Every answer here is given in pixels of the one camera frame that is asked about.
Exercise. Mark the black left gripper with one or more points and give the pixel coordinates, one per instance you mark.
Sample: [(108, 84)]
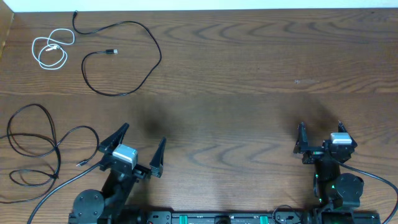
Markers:
[(155, 167)]

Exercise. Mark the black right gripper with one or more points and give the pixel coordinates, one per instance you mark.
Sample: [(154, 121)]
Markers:
[(301, 146)]

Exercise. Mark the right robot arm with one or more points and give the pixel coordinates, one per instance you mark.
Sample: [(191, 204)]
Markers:
[(339, 194)]

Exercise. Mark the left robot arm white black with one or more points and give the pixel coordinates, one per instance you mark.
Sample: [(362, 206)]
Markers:
[(109, 204)]

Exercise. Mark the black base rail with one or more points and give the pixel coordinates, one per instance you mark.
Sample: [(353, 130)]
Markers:
[(264, 217)]

